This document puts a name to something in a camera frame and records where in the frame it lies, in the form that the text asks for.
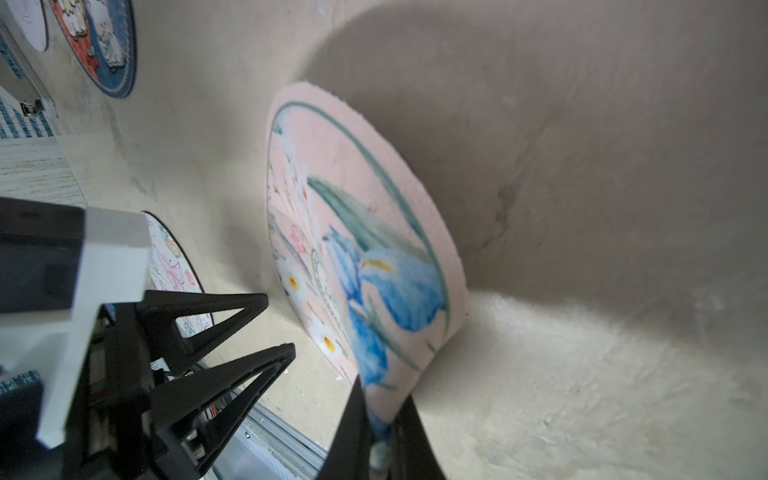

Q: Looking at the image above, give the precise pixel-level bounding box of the white marker black cap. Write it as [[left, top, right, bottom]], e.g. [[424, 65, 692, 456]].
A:
[[1, 25, 51, 117]]

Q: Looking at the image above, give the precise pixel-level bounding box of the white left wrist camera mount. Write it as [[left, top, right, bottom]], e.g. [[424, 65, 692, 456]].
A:
[[1, 197, 152, 449]]

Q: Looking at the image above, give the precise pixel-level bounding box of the dark blue cartoon coaster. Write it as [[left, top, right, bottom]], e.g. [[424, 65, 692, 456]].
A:
[[51, 0, 137, 99]]

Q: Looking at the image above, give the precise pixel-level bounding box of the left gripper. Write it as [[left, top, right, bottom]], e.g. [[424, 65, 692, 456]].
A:
[[1, 290, 296, 479]]

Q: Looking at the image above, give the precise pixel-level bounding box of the pink blossom coaster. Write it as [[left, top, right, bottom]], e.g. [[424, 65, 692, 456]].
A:
[[142, 211, 215, 373]]

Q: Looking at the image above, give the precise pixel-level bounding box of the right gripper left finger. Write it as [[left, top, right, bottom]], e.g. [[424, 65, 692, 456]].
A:
[[316, 377, 372, 480]]

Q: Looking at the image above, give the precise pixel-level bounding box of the white butterfly coaster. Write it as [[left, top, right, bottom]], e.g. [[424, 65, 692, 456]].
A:
[[5, 0, 48, 52]]

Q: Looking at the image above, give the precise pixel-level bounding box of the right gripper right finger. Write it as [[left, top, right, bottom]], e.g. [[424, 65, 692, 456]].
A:
[[391, 396, 447, 480]]

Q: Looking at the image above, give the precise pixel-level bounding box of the cream cartoon coaster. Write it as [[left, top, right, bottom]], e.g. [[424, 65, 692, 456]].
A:
[[266, 82, 468, 439]]

